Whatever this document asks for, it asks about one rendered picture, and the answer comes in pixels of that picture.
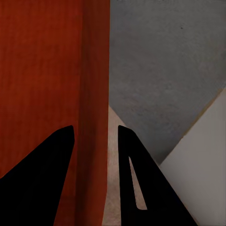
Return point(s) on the storage box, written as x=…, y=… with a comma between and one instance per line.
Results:
x=54, y=72

